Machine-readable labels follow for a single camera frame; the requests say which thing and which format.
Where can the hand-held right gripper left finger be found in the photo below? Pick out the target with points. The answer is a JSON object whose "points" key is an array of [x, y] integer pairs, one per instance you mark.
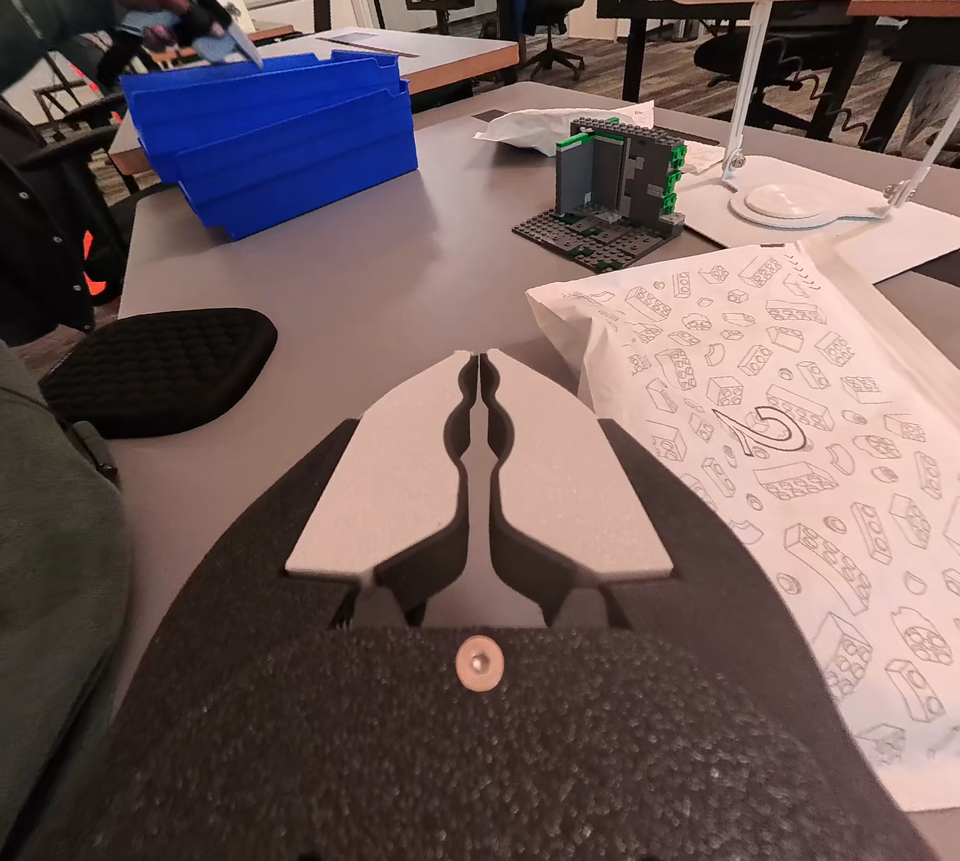
{"points": [[367, 501]]}

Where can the side desk with small posters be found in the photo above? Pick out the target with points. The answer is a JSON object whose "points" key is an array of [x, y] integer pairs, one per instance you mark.
{"points": [[225, 6]]}

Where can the person's green sweatshirt torso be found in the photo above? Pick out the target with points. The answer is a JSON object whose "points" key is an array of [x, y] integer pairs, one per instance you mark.
{"points": [[52, 576]]}

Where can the white and wooden book stand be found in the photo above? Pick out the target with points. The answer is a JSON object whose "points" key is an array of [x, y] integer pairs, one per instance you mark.
{"points": [[825, 231]]}

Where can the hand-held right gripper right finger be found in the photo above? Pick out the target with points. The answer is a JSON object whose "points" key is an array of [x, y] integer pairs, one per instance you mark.
{"points": [[585, 501]]}

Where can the black mesh chair armrest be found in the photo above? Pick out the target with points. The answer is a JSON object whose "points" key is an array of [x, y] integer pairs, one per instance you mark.
{"points": [[157, 366]]}

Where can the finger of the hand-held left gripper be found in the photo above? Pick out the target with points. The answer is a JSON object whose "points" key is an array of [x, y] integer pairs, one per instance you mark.
{"points": [[232, 47]]}

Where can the flat white paper bag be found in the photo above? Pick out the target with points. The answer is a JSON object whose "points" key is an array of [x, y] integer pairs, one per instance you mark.
{"points": [[701, 157]]}

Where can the paper bag with line drawings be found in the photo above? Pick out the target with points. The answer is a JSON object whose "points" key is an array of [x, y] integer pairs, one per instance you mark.
{"points": [[540, 126], [787, 463]]}

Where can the grey brick build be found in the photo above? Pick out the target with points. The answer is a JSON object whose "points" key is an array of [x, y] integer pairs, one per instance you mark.
{"points": [[600, 231]]}

